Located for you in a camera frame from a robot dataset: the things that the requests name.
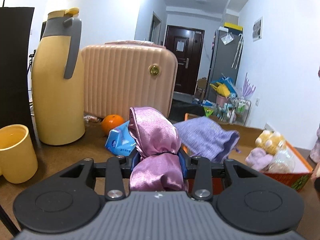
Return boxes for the yellow bag on floor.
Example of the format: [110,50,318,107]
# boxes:
[210,82,231,98]

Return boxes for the dark front door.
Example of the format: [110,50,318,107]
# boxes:
[165,25,204,95]

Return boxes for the black monitor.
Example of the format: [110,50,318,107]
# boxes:
[0,7,35,138]

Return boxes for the red cardboard pumpkin box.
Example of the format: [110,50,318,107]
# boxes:
[219,122,313,192]

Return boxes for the pink satin scrunchie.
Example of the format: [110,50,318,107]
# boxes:
[128,107,188,191]

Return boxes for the purple drawstring pouch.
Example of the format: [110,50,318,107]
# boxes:
[174,116,240,163]

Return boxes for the orange tangerine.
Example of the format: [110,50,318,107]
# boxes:
[101,114,125,136]

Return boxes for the iridescent organza pouch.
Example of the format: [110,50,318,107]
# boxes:
[266,146,296,173]

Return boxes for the grey refrigerator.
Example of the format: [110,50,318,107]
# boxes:
[204,28,242,102]

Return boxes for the pink ribbed suitcase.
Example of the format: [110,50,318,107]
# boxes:
[81,41,178,120]

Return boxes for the lilac fluffy headband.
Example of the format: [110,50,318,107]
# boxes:
[245,147,273,171]

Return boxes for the yellow thermos jug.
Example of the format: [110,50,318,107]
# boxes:
[31,8,85,146]

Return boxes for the yellow mug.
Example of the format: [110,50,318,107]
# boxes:
[0,124,38,184]

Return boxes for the wire storage rack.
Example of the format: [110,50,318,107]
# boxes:
[216,98,251,126]

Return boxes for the pink textured vase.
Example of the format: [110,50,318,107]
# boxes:
[309,126,320,164]

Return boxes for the blue open wipes pack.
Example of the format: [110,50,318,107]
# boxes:
[105,121,136,157]

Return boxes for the yellow white plush toy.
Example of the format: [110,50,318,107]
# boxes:
[255,129,286,155]

